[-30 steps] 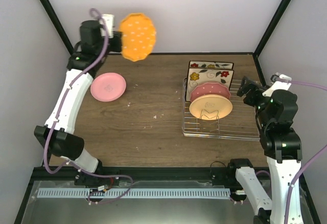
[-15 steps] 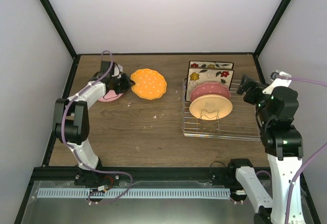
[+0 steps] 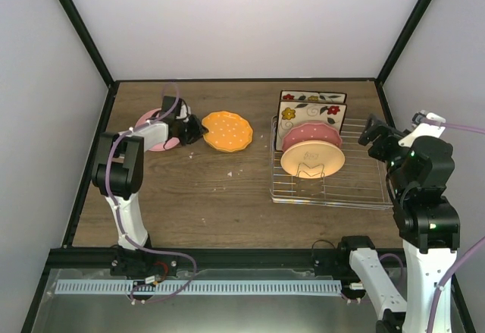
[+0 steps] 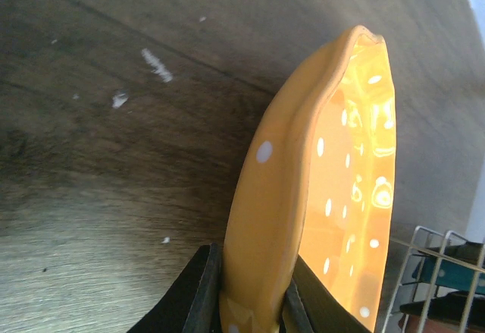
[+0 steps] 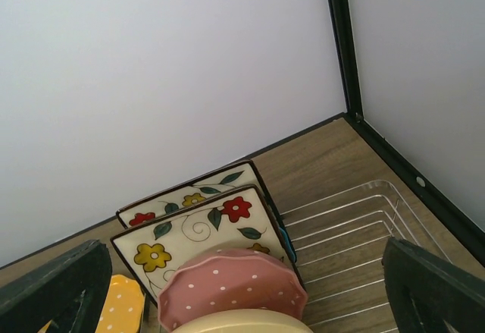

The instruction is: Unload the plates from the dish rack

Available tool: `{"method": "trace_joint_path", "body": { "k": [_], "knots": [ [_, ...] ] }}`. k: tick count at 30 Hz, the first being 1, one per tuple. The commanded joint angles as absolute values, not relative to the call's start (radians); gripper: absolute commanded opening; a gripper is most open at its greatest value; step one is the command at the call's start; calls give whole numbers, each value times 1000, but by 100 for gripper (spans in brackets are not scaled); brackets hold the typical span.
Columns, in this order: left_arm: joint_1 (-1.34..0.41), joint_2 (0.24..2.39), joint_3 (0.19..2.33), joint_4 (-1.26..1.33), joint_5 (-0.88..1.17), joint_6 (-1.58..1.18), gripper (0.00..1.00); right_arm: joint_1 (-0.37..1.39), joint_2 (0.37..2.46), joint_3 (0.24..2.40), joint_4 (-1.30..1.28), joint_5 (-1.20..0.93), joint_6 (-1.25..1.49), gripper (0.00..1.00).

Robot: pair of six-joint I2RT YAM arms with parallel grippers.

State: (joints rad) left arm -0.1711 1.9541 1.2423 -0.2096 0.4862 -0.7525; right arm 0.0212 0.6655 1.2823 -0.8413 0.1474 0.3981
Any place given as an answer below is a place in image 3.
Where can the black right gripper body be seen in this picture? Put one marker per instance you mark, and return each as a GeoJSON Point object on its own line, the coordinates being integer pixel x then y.
{"type": "Point", "coordinates": [380, 150]}

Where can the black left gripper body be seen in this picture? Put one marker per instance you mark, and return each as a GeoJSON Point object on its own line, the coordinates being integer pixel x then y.
{"type": "Point", "coordinates": [184, 131]}

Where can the plain pink round plate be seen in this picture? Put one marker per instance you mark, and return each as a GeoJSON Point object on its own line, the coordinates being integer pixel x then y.
{"type": "Point", "coordinates": [160, 147]}

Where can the orange polka dot plate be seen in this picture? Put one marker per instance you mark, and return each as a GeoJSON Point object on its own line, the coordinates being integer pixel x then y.
{"type": "Point", "coordinates": [227, 131]}

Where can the pink polka dot plate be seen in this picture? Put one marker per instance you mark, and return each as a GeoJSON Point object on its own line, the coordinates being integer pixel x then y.
{"type": "Point", "coordinates": [311, 130]}

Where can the cream bear print plate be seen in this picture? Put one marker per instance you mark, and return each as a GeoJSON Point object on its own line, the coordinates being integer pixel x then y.
{"type": "Point", "coordinates": [312, 159]}

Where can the square floral plate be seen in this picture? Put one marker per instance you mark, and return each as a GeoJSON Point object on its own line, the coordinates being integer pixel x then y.
{"type": "Point", "coordinates": [293, 113]}
{"type": "Point", "coordinates": [312, 96]}

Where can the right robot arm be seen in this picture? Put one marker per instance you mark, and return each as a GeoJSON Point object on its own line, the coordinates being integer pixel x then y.
{"type": "Point", "coordinates": [418, 166]}

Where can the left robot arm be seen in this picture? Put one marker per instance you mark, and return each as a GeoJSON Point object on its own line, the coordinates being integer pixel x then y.
{"type": "Point", "coordinates": [119, 163]}

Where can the metal wire dish rack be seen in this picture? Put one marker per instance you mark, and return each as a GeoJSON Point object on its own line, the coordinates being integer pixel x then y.
{"type": "Point", "coordinates": [360, 184]}

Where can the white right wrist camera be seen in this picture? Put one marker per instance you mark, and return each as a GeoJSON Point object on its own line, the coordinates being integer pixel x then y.
{"type": "Point", "coordinates": [425, 124]}

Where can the left black frame post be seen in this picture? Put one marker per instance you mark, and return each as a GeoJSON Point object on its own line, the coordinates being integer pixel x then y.
{"type": "Point", "coordinates": [85, 37]}

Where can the black frame post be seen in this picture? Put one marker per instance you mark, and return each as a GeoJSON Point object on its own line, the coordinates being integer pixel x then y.
{"type": "Point", "coordinates": [403, 38]}
{"type": "Point", "coordinates": [85, 37]}

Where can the right black frame post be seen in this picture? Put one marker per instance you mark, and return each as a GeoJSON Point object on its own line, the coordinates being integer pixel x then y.
{"type": "Point", "coordinates": [403, 38]}

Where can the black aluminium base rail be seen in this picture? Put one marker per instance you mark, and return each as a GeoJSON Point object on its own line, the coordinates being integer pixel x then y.
{"type": "Point", "coordinates": [322, 262]}

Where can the white slotted cable duct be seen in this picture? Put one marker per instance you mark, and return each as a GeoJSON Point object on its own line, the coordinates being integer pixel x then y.
{"type": "Point", "coordinates": [201, 287]}

